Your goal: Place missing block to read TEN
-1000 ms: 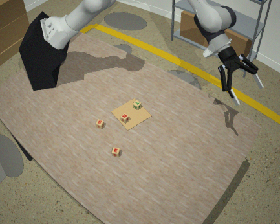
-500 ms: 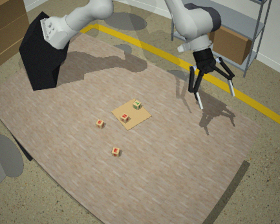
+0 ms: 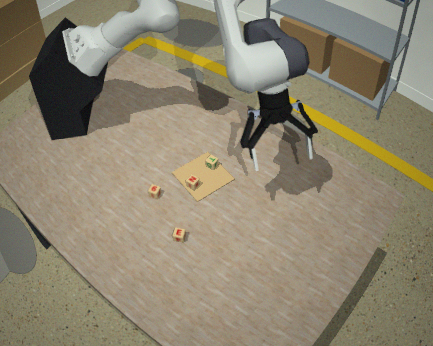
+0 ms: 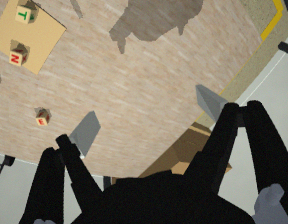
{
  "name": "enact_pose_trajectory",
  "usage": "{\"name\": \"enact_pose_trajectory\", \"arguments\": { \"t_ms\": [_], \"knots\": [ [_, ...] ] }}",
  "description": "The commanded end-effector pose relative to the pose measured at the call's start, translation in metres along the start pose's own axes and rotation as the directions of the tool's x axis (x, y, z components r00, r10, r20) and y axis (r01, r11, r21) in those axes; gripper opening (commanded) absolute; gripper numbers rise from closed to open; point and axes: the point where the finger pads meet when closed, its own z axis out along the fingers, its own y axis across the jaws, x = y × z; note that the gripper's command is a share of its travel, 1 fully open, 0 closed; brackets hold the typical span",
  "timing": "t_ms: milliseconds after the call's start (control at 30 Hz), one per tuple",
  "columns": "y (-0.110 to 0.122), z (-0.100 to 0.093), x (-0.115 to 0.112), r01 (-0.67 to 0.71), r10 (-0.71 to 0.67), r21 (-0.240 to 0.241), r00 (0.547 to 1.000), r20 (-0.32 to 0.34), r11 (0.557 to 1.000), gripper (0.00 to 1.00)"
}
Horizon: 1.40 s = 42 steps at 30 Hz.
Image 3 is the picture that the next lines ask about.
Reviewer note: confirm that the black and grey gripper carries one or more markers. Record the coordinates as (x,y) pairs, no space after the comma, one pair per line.
(271,114)

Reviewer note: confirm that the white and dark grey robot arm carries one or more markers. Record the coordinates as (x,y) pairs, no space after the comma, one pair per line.
(251,65)

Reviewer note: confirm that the tan flat mat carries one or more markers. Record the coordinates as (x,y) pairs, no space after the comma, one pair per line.
(210,180)

